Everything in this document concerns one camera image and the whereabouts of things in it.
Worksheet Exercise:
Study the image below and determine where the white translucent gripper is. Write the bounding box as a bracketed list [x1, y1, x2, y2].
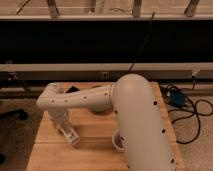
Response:
[54, 115, 78, 138]

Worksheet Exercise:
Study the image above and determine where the white plastic bottle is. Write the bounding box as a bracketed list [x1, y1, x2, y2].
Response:
[67, 133, 80, 147]

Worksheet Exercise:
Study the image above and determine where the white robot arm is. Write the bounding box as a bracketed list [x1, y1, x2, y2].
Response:
[37, 74, 176, 171]

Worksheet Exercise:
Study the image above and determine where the green ceramic bowl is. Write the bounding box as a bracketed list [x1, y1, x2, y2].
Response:
[89, 106, 111, 113]

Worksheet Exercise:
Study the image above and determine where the black smartphone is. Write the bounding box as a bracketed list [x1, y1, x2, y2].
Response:
[66, 86, 79, 93]

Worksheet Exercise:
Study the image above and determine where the black office chair base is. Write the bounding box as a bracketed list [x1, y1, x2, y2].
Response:
[0, 109, 28, 120]

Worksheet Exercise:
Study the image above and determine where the blue power adapter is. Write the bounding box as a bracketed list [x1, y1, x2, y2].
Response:
[169, 92, 186, 107]

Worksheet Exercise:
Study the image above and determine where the black hanging cable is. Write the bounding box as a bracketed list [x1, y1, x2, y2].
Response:
[128, 11, 156, 73]

